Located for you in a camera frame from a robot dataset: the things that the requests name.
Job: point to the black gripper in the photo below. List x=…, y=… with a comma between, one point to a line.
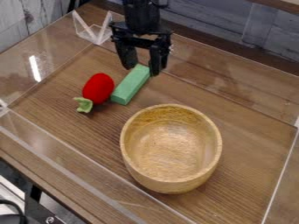
x=155, y=39

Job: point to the red plush fruit green stem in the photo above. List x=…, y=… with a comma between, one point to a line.
x=95, y=92

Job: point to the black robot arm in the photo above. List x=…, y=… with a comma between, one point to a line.
x=142, y=15

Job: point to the green rectangular block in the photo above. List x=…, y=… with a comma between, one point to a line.
x=130, y=85

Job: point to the wooden bowl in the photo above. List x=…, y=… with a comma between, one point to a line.
x=171, y=147

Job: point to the clear acrylic corner bracket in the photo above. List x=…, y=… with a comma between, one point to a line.
x=96, y=34

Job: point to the clear acrylic enclosure wall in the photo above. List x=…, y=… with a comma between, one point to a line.
x=67, y=151

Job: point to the black table leg frame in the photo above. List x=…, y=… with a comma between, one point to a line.
x=36, y=213

